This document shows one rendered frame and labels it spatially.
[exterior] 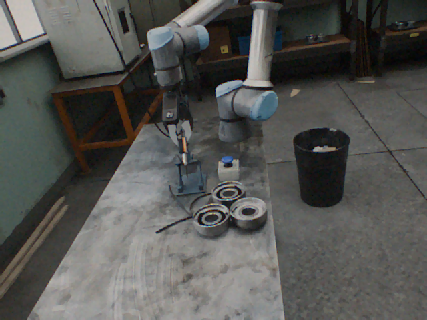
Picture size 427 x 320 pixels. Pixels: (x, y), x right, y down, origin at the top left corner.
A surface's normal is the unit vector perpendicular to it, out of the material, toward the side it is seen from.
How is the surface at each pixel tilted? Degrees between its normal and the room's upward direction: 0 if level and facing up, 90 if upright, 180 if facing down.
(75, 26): 90
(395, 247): 0
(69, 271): 0
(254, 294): 0
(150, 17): 90
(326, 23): 90
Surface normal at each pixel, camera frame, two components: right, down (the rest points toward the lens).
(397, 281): -0.16, -0.85
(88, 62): -0.07, 0.51
